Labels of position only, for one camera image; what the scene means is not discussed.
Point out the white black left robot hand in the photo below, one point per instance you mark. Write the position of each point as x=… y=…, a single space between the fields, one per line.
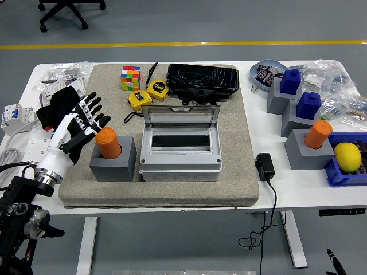
x=56 y=156

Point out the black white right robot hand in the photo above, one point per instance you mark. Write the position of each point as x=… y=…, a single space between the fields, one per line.
x=334 y=259

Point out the orange cylinder battery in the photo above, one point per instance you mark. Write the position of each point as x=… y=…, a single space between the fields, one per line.
x=318 y=134
x=107 y=143

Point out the grey junction box clear lid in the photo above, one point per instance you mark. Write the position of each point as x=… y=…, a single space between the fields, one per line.
x=180 y=166

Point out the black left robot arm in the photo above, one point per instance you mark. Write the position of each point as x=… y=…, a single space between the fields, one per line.
x=17 y=189

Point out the white power strip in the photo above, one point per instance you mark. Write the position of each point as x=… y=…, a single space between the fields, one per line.
x=34 y=140

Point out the black table control panel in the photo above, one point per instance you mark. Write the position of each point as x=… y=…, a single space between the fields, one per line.
x=341 y=212

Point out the white circuit breaker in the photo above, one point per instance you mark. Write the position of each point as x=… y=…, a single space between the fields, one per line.
x=17 y=117

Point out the grey block with round hole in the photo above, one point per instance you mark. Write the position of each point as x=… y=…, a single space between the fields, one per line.
x=114 y=169
x=304 y=159

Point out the black cloth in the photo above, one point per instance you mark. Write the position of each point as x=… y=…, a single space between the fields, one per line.
x=63 y=96

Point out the white socket purple edge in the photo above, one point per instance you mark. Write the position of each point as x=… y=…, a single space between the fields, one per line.
x=46 y=94

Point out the white table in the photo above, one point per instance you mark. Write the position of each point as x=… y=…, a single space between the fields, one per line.
x=301 y=189

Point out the blue plastic bin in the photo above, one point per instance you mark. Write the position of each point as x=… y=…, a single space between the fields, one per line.
x=335 y=174

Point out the clear bag of parts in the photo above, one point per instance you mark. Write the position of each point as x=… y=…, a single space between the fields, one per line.
x=67 y=70
x=344 y=109
x=329 y=74

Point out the yellow lemon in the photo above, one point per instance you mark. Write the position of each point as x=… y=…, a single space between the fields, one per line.
x=347 y=157

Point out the dark parts in bin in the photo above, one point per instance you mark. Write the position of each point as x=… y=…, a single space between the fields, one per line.
x=363 y=149

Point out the yellow tape measure black label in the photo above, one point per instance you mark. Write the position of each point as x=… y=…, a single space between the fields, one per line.
x=157 y=88

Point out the black office chair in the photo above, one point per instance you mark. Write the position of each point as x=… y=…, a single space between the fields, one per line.
x=64 y=10

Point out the blue block with knob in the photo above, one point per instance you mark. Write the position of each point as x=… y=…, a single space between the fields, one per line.
x=291 y=83
x=308 y=107

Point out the grey-brown mat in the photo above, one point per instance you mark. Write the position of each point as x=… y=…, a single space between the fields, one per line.
x=235 y=129

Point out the black cracked tray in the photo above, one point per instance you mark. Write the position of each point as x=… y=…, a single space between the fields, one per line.
x=200 y=76

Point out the small metal screws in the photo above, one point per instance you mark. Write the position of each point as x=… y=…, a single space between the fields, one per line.
x=253 y=88

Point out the dark foil packet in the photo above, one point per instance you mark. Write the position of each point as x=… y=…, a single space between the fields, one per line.
x=265 y=68
x=263 y=76

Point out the pale blue dish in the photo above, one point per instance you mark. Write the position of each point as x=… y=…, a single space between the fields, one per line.
x=268 y=62

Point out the white wall socket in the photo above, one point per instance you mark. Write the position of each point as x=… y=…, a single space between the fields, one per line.
x=77 y=87

